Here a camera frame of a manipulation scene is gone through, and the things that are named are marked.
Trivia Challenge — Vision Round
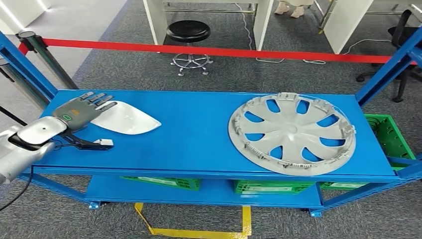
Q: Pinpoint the grey wheel hubcap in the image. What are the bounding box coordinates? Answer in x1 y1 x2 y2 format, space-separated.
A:
228 92 357 176

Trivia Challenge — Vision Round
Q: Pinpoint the blue metal shelf rack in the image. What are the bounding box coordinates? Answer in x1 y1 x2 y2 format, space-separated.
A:
0 26 422 219

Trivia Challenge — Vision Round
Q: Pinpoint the red barrier belt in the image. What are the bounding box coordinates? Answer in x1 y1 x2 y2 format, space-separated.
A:
18 38 418 66

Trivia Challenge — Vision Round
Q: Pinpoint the black round stool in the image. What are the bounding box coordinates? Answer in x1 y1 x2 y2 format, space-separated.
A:
166 20 214 77

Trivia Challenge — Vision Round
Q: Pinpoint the white plastic car part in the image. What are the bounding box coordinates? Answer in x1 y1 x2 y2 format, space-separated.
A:
91 100 162 135

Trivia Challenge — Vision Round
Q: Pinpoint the green plastic crate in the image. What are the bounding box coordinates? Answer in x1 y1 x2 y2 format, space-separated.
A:
319 114 416 191
234 179 314 195
120 175 201 191

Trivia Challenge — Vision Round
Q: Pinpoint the black office chair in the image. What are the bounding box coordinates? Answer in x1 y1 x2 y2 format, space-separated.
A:
356 9 422 104

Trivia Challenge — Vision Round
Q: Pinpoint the yellow floor tape outline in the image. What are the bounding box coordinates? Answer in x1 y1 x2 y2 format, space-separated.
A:
134 202 252 239

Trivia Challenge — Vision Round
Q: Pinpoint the thin black rod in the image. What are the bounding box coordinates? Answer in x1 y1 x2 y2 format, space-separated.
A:
0 105 27 126

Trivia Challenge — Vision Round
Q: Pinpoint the chrome barrier post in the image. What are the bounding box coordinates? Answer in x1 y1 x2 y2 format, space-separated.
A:
16 30 79 90
0 58 50 108

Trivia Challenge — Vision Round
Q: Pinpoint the white desk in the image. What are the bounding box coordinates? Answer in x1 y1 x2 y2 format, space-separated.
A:
142 0 274 54
313 0 375 55

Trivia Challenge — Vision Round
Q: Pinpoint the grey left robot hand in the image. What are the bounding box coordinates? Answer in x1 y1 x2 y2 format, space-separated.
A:
52 92 118 132

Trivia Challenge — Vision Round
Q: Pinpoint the white floor cable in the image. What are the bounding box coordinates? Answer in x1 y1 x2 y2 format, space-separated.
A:
234 2 285 64
303 39 392 66

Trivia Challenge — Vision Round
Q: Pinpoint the person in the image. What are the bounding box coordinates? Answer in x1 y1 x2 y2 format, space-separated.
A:
274 0 314 19

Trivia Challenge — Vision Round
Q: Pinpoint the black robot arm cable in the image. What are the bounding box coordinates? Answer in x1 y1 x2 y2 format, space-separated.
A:
0 165 34 212

